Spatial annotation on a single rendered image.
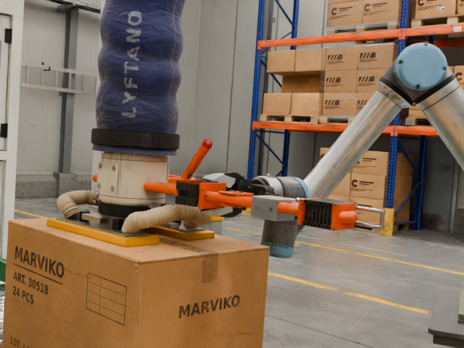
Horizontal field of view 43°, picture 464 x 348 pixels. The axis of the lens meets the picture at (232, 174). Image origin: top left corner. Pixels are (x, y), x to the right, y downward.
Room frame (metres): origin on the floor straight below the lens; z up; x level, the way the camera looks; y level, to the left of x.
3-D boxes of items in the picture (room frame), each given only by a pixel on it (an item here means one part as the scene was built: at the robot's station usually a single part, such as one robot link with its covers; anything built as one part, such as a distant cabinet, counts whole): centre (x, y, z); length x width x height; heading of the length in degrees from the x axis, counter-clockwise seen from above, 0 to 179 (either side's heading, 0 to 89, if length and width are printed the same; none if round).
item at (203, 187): (1.38, 0.07, 1.08); 0.10 x 0.08 x 0.06; 138
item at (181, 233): (1.62, 0.19, 0.97); 0.34 x 0.10 x 0.05; 48
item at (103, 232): (1.48, 0.32, 0.97); 0.34 x 0.10 x 0.05; 48
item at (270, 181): (1.54, -0.09, 1.08); 0.09 x 0.05 x 0.10; 47
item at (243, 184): (1.48, -0.02, 1.08); 0.12 x 0.09 x 0.08; 137
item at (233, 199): (1.51, 0.03, 1.08); 0.93 x 0.30 x 0.04; 48
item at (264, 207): (1.24, -0.09, 1.07); 0.07 x 0.07 x 0.04; 48
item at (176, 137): (1.55, 0.25, 1.19); 0.23 x 0.23 x 0.04
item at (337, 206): (1.14, -0.19, 1.08); 0.08 x 0.07 x 0.05; 48
